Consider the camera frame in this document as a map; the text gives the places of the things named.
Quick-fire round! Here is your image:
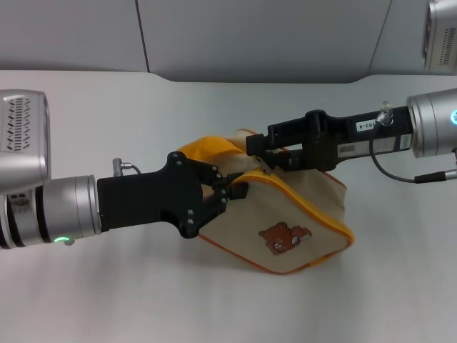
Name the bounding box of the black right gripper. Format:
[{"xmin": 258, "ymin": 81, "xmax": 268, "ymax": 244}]
[{"xmin": 246, "ymin": 106, "xmax": 415, "ymax": 172}]

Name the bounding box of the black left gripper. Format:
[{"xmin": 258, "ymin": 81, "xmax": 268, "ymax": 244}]
[{"xmin": 96, "ymin": 151, "xmax": 249, "ymax": 239}]

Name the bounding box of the beige food bag yellow zipper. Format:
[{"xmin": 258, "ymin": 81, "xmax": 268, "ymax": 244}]
[{"xmin": 177, "ymin": 129, "xmax": 356, "ymax": 277}]

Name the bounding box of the right gripper cable metal plug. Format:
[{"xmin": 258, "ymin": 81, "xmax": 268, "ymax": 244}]
[{"xmin": 368, "ymin": 101, "xmax": 457, "ymax": 185}]

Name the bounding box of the gripper cable metal plug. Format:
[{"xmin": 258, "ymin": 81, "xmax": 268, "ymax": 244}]
[
  {"xmin": 368, "ymin": 101, "xmax": 457, "ymax": 185},
  {"xmin": 112, "ymin": 156, "xmax": 142, "ymax": 178}
]

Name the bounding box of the left gripper cable metal plug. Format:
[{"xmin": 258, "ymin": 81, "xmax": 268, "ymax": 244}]
[{"xmin": 112, "ymin": 156, "xmax": 142, "ymax": 178}]

